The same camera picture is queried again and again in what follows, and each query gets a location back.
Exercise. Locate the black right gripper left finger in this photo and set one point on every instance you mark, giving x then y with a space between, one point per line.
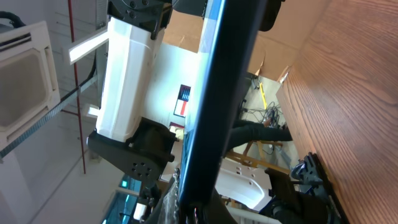
167 211

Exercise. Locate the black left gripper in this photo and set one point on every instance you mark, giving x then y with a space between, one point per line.
198 8

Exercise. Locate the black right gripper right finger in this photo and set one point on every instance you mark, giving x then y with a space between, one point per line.
215 212

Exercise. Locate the black smartphone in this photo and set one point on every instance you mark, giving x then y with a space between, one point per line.
229 31

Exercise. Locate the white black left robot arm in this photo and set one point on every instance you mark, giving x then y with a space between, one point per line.
174 80

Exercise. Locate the white ceiling light panel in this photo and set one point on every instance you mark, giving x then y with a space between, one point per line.
79 49

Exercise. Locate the white ceiling air conditioner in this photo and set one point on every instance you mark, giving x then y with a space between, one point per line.
29 86

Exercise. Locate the wooden stool frame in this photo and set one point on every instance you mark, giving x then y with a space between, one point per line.
254 155

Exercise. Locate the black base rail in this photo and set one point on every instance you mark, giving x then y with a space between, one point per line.
313 181

